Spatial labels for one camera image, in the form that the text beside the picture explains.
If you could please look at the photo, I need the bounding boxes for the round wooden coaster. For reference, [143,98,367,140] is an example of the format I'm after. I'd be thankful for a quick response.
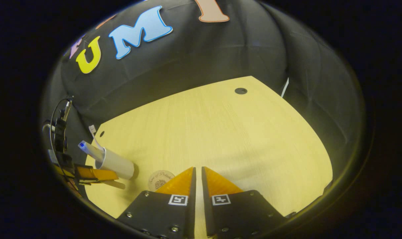
[148,170,175,192]

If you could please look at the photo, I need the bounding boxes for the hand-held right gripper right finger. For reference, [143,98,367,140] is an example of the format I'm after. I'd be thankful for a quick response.
[201,166,287,238]

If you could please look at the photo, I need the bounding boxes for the light wooden desktop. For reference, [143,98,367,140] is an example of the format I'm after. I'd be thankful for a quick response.
[85,76,333,239]

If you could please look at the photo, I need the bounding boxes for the black backdrop cloth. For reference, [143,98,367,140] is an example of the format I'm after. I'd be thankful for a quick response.
[41,0,365,213]

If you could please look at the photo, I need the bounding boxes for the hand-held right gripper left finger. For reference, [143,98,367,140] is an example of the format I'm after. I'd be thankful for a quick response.
[116,167,197,239]

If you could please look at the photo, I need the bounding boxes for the white toothbrush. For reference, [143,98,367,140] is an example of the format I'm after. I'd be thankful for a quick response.
[89,125,103,150]

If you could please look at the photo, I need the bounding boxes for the white toothpaste tube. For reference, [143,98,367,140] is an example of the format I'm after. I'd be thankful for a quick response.
[78,140,105,162]

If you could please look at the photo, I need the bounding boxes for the white cup with wooden handle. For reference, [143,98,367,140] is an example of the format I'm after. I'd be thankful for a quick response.
[95,148,135,190]

